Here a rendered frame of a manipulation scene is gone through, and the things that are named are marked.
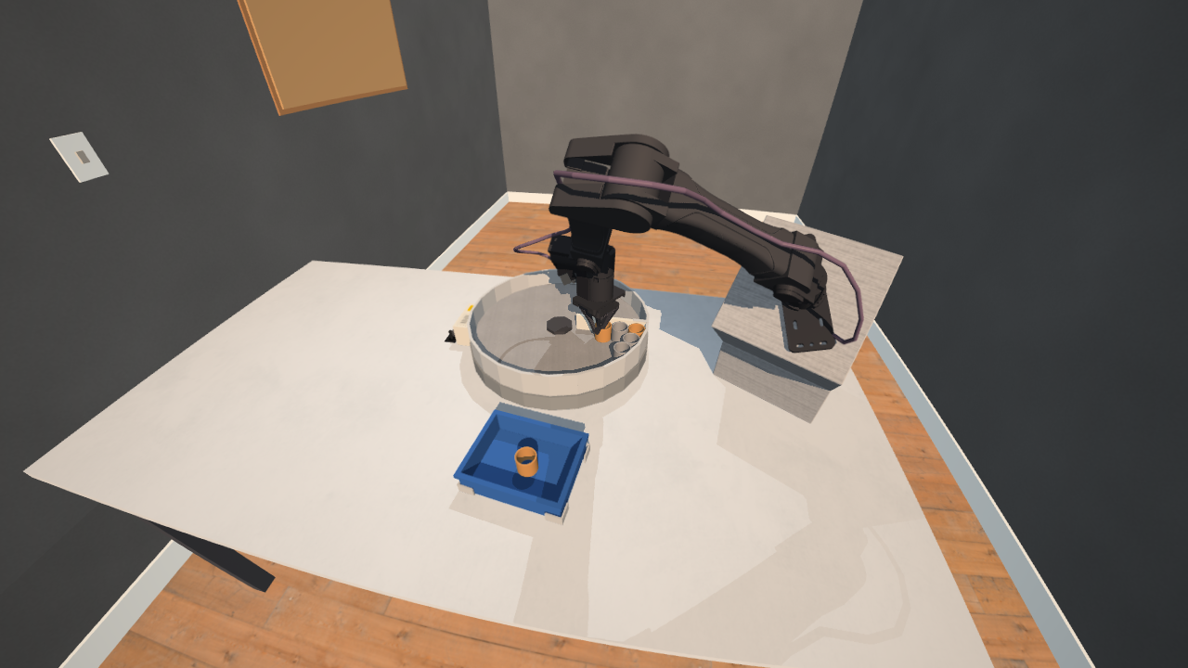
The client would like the blue open crate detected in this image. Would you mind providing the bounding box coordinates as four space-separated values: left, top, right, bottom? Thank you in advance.
453 409 589 517

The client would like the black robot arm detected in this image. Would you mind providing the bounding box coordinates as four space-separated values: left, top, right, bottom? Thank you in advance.
548 134 835 353

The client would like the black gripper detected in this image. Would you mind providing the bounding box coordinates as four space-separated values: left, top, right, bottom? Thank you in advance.
573 272 626 335

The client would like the beige round turntable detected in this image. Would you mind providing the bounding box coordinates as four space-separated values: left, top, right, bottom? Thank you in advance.
446 269 649 411

